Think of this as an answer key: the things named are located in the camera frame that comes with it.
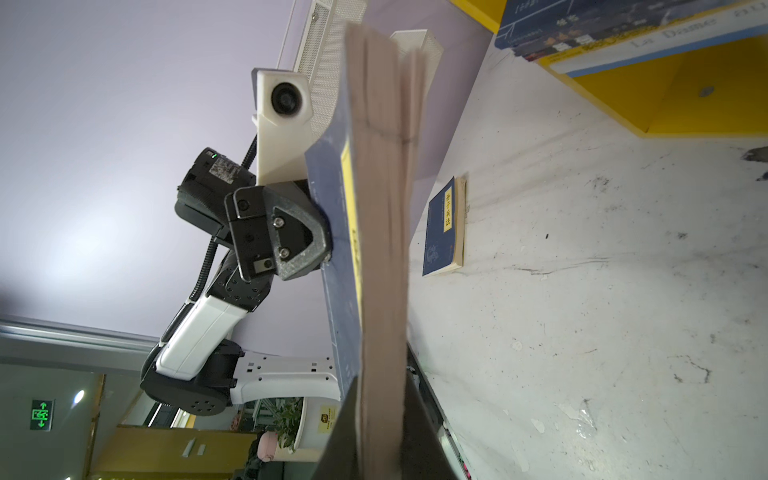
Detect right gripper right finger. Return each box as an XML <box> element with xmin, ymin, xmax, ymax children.
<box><xmin>401</xmin><ymin>346</ymin><xmax>459</xmax><ymax>480</ymax></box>

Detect navy book under left arm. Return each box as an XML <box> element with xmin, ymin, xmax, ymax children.
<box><xmin>422</xmin><ymin>177</ymin><xmax>466</xmax><ymax>277</ymax></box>

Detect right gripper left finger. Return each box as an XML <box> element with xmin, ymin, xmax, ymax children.
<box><xmin>311</xmin><ymin>377</ymin><xmax>360</xmax><ymax>480</ymax></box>

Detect potted green plant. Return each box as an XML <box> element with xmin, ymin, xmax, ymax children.
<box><xmin>257</xmin><ymin>397</ymin><xmax>304</xmax><ymax>450</ymax></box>

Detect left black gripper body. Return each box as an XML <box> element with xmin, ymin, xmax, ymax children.
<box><xmin>225</xmin><ymin>186</ymin><xmax>276</xmax><ymax>282</ymax></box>

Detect navy book yellow label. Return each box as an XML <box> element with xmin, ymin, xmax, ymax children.
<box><xmin>495</xmin><ymin>0</ymin><xmax>732</xmax><ymax>50</ymax></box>

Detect yellow pink blue bookshelf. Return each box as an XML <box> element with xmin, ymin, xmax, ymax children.
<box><xmin>457</xmin><ymin>1</ymin><xmax>767</xmax><ymax>137</ymax></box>

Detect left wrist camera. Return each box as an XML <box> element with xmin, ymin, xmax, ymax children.
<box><xmin>251</xmin><ymin>68</ymin><xmax>316</xmax><ymax>186</ymax></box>

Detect white mesh two-tier rack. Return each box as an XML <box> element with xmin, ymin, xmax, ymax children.
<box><xmin>292</xmin><ymin>0</ymin><xmax>445</xmax><ymax>139</ymax></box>

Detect green exit sign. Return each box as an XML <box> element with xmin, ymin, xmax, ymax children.
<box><xmin>29</xmin><ymin>399</ymin><xmax>55</xmax><ymax>432</ymax></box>

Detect white book brown bars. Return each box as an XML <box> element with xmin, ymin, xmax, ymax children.
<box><xmin>538</xmin><ymin>1</ymin><xmax>767</xmax><ymax>78</ymax></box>

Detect navy bagua book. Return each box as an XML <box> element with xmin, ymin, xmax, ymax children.
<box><xmin>306</xmin><ymin>24</ymin><xmax>426</xmax><ymax>479</ymax></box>

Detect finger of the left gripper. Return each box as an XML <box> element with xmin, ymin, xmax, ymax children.
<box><xmin>263</xmin><ymin>181</ymin><xmax>332</xmax><ymax>281</ymax></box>

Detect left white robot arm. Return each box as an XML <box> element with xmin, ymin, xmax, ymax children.
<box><xmin>140</xmin><ymin>141</ymin><xmax>341</xmax><ymax>416</ymax></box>

